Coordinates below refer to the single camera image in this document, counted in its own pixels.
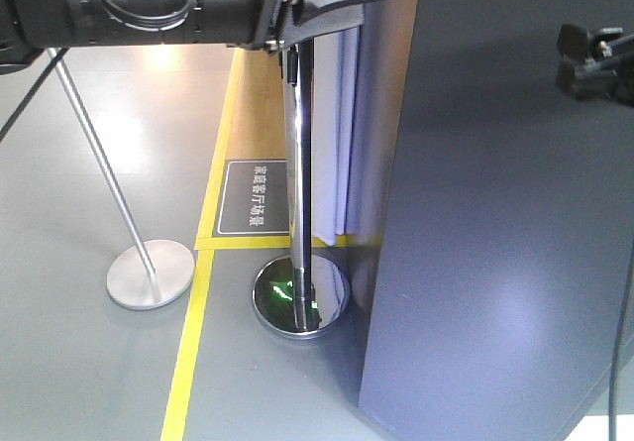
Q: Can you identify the fridge door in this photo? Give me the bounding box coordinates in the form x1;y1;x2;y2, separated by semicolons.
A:
360;0;633;440

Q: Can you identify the matte silver stanchion post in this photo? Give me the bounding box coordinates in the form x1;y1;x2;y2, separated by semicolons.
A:
47;48;195;311

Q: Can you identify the black floor sign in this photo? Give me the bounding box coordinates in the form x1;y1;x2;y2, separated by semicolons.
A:
214;159;289;237

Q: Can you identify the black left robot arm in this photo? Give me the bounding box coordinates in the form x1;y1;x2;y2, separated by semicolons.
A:
1;0;378;74

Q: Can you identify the white panelled cabinet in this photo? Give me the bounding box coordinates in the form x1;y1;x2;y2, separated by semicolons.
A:
311;27;361;246

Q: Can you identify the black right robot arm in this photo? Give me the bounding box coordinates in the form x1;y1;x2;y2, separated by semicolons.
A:
556;24;633;107

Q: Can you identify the chrome polished stanchion post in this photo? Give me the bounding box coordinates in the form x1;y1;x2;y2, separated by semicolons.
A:
252;40;351;340

